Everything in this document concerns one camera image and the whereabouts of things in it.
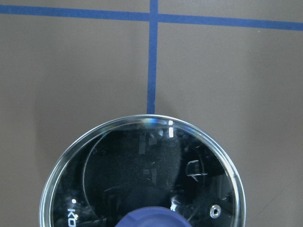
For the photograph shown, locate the glass pot lid purple knob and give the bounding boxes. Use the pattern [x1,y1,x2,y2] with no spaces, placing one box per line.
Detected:
[39,114,246,227]

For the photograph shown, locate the brown paper table cover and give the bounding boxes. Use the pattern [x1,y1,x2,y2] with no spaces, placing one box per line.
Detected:
[0,0,303,227]

